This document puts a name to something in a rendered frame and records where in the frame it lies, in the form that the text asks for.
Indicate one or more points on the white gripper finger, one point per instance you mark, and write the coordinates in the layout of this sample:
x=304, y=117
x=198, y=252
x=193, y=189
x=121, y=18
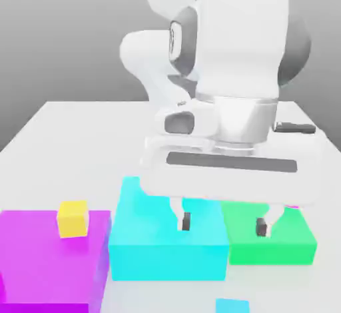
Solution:
x=179, y=211
x=271, y=217

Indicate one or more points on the large magenta box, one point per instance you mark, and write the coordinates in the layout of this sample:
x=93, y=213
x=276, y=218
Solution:
x=40, y=265

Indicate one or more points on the small light blue cube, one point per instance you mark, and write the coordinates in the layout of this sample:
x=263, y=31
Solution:
x=231, y=306

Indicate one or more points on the large green box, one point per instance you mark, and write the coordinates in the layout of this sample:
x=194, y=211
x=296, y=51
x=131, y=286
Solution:
x=282, y=249

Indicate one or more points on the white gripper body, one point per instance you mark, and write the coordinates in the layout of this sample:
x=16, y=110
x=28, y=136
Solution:
x=229, y=182

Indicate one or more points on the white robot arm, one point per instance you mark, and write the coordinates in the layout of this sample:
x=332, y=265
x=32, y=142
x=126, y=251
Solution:
x=239, y=38

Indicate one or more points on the large cyan box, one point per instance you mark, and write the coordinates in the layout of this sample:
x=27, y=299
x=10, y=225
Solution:
x=159, y=251

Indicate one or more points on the small magenta cube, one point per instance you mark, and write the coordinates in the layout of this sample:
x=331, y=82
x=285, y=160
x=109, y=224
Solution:
x=292, y=206

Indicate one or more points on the small yellow cube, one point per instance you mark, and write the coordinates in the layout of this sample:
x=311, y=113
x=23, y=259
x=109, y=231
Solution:
x=72, y=218

